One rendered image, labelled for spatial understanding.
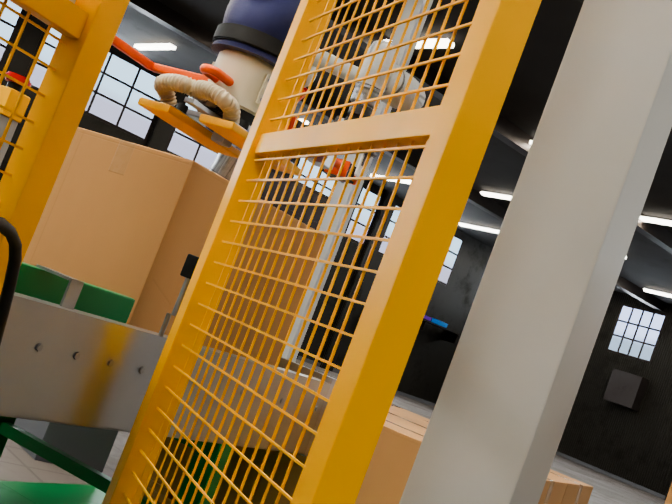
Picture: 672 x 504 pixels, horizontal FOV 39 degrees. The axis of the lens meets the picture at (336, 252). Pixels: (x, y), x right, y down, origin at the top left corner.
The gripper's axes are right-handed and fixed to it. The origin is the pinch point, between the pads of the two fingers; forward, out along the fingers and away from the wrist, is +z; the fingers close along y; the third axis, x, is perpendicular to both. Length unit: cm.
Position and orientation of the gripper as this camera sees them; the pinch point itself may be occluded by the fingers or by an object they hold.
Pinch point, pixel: (339, 168)
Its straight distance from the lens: 288.0
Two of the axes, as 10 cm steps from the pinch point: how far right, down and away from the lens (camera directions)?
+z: -3.6, 9.3, -0.8
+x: 4.4, 2.4, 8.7
